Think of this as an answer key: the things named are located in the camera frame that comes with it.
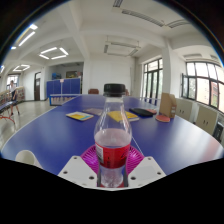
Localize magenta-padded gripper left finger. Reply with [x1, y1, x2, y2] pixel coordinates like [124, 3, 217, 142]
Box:
[57, 144, 101, 188]

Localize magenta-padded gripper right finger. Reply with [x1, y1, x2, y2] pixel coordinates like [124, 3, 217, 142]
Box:
[123, 145, 167, 188]

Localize clear bottle with red label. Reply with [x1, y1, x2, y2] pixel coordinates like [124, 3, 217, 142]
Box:
[93, 83, 133, 188]

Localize white mug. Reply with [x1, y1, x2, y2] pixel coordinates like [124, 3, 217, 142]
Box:
[14, 149, 44, 170]

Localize colourful yellow-blue book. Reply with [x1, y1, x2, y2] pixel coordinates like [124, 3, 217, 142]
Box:
[65, 111, 95, 122]

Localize yellow book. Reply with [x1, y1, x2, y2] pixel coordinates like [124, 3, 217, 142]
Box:
[107, 110, 140, 123]

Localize black paddle case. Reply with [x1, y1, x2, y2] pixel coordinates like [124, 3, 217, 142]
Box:
[129, 107, 154, 118]

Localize grey thin book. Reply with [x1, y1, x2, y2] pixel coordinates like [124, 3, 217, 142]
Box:
[83, 107, 104, 117]

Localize brown cardboard box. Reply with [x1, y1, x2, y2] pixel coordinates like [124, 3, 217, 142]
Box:
[158, 92, 178, 119]

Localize white two-door cabinet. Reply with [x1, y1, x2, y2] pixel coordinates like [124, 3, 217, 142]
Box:
[174, 97, 194, 122]
[195, 104, 219, 136]

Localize blue-framed barrier panel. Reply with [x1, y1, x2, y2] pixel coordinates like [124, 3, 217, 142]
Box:
[49, 93, 82, 107]

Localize black bin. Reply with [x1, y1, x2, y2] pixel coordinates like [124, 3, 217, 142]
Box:
[212, 120, 224, 143]

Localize blue folded table tennis tables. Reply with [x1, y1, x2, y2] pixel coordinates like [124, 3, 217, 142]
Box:
[45, 77, 82, 99]

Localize black-framed glass double door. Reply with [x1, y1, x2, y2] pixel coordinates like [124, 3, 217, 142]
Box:
[142, 58, 164, 104]

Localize dark wooden door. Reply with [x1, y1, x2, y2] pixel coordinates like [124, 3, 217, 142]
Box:
[33, 71, 42, 102]

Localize colourful book display row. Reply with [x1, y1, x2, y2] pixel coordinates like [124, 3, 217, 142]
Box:
[0, 85, 26, 105]

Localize blue table with red legs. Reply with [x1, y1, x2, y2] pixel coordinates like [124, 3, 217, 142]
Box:
[0, 100, 18, 125]

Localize large black-framed window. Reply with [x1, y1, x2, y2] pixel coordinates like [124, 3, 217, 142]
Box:
[181, 61, 224, 113]

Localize small bright window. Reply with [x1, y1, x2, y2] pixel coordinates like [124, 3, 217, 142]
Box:
[6, 74, 20, 92]

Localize ceiling light group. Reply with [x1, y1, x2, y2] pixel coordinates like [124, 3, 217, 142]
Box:
[0, 23, 70, 74]

